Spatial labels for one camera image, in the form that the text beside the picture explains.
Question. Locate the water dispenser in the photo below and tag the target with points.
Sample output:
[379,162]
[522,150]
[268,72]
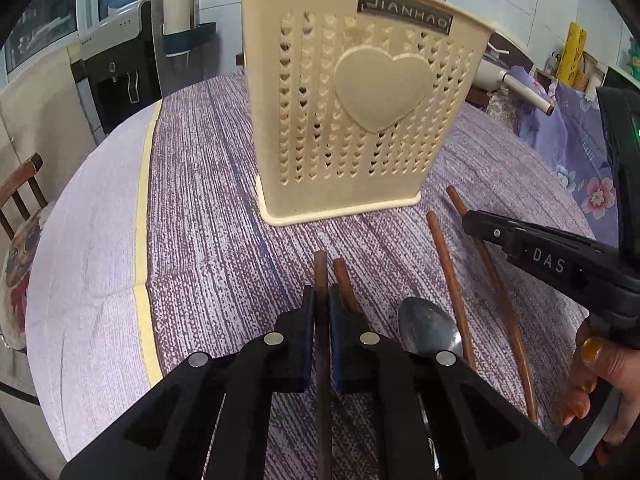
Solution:
[117,60]

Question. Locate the white pan with handle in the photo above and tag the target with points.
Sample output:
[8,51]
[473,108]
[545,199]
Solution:
[493,74]

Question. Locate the beige sofa cover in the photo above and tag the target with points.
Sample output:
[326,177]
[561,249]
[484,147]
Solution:
[41,113]

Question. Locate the brown wooden chopstick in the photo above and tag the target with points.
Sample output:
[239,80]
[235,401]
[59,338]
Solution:
[323,367]
[344,284]
[509,321]
[453,288]

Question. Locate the wooden chair with cushion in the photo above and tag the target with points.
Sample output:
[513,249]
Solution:
[24,240]

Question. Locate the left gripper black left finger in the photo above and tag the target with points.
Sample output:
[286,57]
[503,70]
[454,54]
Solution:
[209,417]

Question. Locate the right hand painted nails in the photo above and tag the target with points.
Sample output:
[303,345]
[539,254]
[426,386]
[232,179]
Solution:
[602,389]

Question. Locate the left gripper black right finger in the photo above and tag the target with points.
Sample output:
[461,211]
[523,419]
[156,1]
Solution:
[496,440]

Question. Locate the steel spoon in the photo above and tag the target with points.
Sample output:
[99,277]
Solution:
[426,330]

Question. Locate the purple floral cloth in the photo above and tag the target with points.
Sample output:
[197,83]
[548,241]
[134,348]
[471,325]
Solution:
[571,143]

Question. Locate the cream plastic utensil holder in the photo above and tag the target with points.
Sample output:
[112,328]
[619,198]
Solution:
[351,100]

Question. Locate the yellow package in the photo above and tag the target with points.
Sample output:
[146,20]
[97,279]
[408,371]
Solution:
[572,54]

